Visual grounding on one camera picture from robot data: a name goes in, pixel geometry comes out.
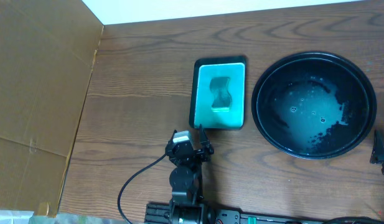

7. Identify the green yellow scrub sponge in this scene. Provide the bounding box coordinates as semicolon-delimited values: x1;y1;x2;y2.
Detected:
209;77;232;111

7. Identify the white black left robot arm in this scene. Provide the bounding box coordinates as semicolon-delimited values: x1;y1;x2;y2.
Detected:
165;126;216;224

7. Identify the black rectangular soap tray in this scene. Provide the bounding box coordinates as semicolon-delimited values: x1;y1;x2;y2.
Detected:
189;55;247;129

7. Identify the round black serving tray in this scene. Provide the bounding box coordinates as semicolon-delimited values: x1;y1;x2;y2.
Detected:
251;51;377;159

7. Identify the brown cardboard panel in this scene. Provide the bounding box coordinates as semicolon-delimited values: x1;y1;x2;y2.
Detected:
0;0;103;216

